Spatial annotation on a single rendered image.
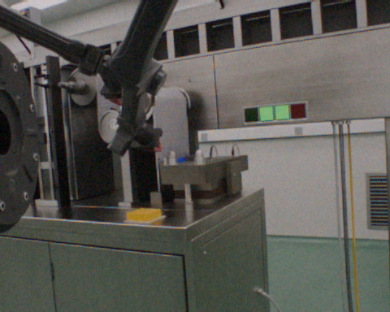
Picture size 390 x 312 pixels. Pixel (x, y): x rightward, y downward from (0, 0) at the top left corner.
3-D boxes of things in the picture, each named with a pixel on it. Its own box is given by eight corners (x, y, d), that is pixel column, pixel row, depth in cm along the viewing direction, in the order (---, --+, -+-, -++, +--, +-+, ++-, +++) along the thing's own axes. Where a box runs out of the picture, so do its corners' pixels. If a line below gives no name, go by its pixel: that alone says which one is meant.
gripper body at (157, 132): (159, 148, 123) (147, 137, 117) (133, 149, 128) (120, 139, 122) (163, 130, 125) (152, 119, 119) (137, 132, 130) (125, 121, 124)
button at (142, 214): (127, 221, 104) (126, 212, 104) (141, 215, 111) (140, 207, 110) (148, 223, 101) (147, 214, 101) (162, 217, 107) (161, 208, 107)
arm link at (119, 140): (148, 123, 110) (123, 107, 109) (127, 158, 108) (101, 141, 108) (147, 130, 122) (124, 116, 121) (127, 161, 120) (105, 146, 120)
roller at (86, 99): (71, 106, 147) (68, 71, 146) (111, 108, 169) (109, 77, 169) (97, 103, 141) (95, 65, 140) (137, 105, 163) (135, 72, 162)
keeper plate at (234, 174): (227, 194, 133) (225, 162, 133) (237, 189, 142) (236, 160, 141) (234, 194, 132) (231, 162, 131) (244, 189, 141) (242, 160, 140)
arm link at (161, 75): (171, 66, 74) (123, 36, 73) (155, 88, 72) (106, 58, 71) (151, 126, 115) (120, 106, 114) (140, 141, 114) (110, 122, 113)
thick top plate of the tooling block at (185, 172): (161, 184, 126) (160, 166, 125) (212, 170, 161) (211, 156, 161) (205, 184, 118) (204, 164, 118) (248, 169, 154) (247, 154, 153)
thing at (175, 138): (156, 169, 131) (153, 114, 130) (188, 162, 152) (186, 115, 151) (158, 169, 131) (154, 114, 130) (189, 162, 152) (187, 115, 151)
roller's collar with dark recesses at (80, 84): (65, 95, 140) (64, 78, 140) (77, 96, 145) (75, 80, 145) (78, 93, 137) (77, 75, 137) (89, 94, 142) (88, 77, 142)
